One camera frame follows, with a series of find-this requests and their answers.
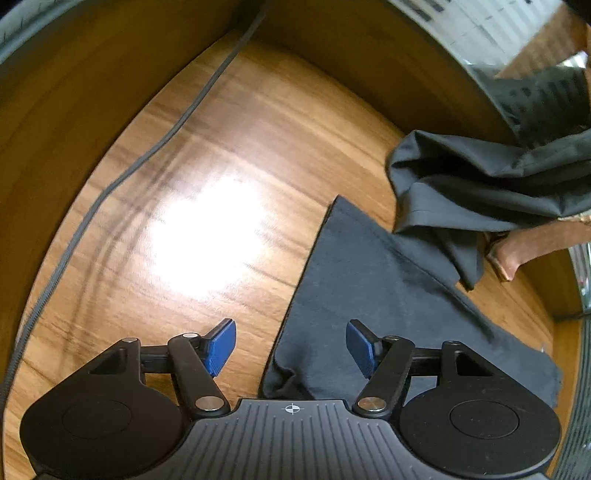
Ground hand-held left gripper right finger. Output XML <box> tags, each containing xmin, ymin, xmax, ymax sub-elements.
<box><xmin>346</xmin><ymin>319</ymin><xmax>492</xmax><ymax>418</ymax></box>

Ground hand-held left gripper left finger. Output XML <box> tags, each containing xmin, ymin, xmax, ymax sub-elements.
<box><xmin>88</xmin><ymin>318</ymin><xmax>238</xmax><ymax>418</ymax></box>

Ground grey pants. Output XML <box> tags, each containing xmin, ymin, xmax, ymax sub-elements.
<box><xmin>259</xmin><ymin>195</ymin><xmax>563</xmax><ymax>409</ymax></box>

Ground dark grey garment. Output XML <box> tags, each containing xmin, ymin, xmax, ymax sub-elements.
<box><xmin>385</xmin><ymin>65</ymin><xmax>591</xmax><ymax>291</ymax></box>

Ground brown patterned cloth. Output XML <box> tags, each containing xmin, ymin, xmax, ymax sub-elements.
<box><xmin>485</xmin><ymin>210</ymin><xmax>591</xmax><ymax>282</ymax></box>

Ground grey braided cable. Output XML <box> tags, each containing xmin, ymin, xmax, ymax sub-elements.
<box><xmin>0</xmin><ymin>0</ymin><xmax>271</xmax><ymax>407</ymax></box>

